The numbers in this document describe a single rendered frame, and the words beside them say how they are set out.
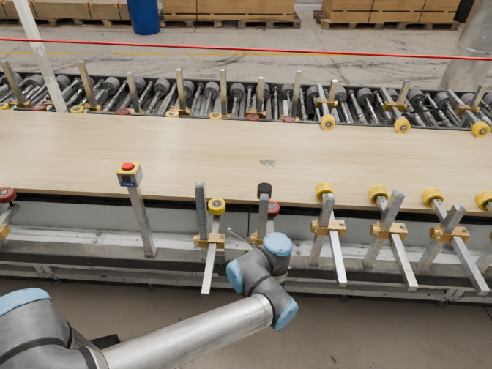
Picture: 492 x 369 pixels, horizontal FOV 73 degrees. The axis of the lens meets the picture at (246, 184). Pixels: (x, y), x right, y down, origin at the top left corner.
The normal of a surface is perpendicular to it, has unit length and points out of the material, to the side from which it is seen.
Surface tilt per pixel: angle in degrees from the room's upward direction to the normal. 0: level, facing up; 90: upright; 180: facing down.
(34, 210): 90
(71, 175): 0
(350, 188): 0
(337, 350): 0
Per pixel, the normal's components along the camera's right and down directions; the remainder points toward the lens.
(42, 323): 0.60, -0.79
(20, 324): 0.25, -0.83
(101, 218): -0.05, 0.66
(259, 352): 0.02, -0.75
